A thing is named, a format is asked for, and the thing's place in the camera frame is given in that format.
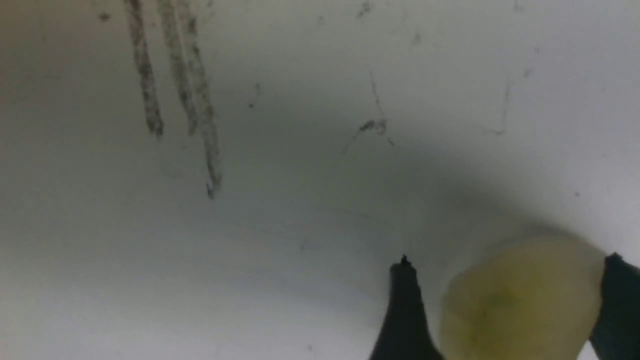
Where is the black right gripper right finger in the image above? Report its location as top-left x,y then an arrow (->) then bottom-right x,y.
589,252 -> 640,360

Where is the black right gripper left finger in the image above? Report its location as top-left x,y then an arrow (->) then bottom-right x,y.
369,255 -> 443,360

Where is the yellowish dumpling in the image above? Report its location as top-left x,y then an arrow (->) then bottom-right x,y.
432,235 -> 606,360

